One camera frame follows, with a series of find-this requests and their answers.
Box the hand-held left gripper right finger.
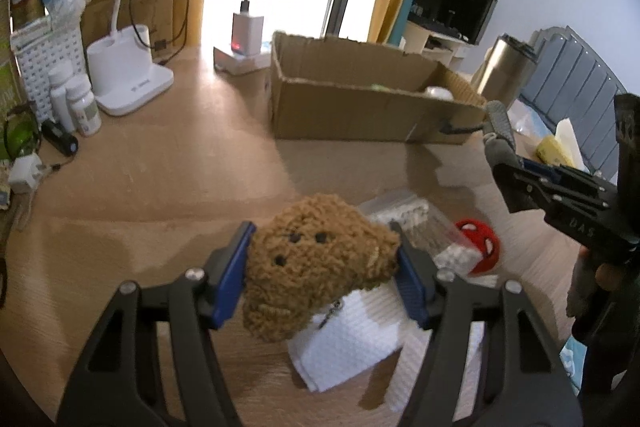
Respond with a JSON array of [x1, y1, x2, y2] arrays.
[[389, 221, 583, 427]]

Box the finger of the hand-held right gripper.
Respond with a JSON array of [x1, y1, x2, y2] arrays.
[[492, 163, 608, 224], [521, 158, 618, 200]]

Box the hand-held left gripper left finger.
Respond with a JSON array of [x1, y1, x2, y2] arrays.
[[56, 221, 258, 427]]

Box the bag of cotton swabs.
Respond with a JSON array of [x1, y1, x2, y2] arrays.
[[357, 193, 478, 278]]

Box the grey sock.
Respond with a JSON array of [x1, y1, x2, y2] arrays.
[[481, 101, 523, 168]]

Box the red ball toy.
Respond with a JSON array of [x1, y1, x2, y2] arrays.
[[454, 219, 501, 277]]

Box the brown plush toy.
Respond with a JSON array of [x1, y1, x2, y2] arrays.
[[241, 193, 402, 343]]

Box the cardboard box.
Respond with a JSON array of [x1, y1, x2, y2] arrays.
[[269, 31, 488, 145]]

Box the person's right hand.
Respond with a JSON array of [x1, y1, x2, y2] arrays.
[[567, 248, 628, 320]]

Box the white tissue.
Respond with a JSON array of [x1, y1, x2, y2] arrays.
[[555, 117, 591, 170]]

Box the grey padded headboard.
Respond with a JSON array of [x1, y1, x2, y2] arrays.
[[517, 26, 628, 178]]

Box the stainless steel tumbler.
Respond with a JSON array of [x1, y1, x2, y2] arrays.
[[470, 33, 542, 108]]

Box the beige monitor stand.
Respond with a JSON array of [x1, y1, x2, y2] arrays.
[[400, 21, 473, 72]]

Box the black monitor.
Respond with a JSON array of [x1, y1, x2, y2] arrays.
[[411, 0, 498, 46]]

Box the white power strip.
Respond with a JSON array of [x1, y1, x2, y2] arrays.
[[213, 46, 273, 75]]

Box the white desk lamp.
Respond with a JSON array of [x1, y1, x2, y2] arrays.
[[86, 0, 175, 116]]

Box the small black device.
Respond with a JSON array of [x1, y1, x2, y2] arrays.
[[41, 119, 79, 155]]

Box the white plug adapter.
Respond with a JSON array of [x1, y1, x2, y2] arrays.
[[7, 155, 43, 194]]

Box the white charger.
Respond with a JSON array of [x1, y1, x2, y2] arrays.
[[231, 11, 264, 56]]

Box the green glass bottle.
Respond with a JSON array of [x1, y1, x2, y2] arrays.
[[0, 104, 41, 160]]

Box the white perforated basket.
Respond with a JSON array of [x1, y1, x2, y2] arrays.
[[10, 14, 85, 118]]

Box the brown carton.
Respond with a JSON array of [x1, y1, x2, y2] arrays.
[[75, 0, 201, 62]]

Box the brown jar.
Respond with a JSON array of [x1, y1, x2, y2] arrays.
[[10, 0, 48, 30]]

